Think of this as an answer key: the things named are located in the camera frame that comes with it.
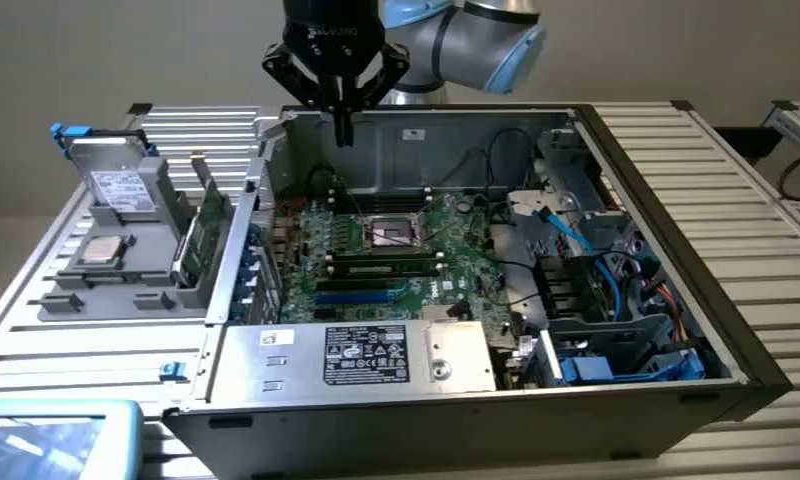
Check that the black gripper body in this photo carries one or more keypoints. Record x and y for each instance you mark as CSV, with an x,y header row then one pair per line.
x,y
334,35

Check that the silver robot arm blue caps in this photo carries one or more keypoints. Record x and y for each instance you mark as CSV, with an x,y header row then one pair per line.
x,y
470,40

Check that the green gpu card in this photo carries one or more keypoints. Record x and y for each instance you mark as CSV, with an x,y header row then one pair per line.
x,y
203,235

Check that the black RAM slot bank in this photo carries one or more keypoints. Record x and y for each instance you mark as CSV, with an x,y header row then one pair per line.
x,y
383,200

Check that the CPU socket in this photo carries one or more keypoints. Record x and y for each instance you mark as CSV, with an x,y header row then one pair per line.
x,y
394,231

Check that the hard disk in blue caddy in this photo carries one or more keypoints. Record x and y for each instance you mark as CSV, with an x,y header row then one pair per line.
x,y
116,185

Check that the green motherboard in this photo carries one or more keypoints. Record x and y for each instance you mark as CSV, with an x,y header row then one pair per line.
x,y
467,235

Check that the grey metal disk bay cage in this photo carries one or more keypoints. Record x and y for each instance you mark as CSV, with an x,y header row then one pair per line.
x,y
574,190

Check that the black RAM stick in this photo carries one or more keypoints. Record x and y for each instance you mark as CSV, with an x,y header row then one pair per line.
x,y
387,270

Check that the black expansion slot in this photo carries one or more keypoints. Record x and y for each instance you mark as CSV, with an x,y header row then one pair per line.
x,y
360,285
356,312

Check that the silver CPU chip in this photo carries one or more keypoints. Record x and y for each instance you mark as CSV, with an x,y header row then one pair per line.
x,y
101,251

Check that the blue expansion slot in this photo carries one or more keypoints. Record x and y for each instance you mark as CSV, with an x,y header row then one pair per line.
x,y
360,298

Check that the grey parts rack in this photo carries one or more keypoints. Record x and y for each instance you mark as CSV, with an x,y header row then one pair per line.
x,y
133,270

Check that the silver chipset heat sink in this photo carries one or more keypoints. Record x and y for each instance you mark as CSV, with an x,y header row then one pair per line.
x,y
443,313

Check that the silver power supply unit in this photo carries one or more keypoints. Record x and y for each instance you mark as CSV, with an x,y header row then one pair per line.
x,y
293,360

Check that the small blue plastic clip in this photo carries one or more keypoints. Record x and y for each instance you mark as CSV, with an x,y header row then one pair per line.
x,y
172,372

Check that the blue plastic bay latch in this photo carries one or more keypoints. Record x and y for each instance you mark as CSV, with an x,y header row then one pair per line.
x,y
587,370

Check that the open black PC case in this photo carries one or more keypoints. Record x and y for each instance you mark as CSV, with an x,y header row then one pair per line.
x,y
440,430

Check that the blue-framed tablet screen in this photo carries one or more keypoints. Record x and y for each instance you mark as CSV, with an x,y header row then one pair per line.
x,y
47,440

